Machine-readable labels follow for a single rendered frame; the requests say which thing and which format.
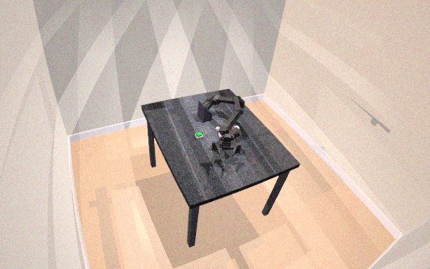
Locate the green button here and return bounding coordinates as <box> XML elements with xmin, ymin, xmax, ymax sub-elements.
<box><xmin>195</xmin><ymin>132</ymin><xmax>203</xmax><ymax>140</ymax></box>

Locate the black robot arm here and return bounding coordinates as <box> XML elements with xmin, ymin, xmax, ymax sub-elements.
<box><xmin>202</xmin><ymin>94</ymin><xmax>245</xmax><ymax>144</ymax></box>

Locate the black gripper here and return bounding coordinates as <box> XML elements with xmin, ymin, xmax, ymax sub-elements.
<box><xmin>211</xmin><ymin>142</ymin><xmax>242</xmax><ymax>156</ymax></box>

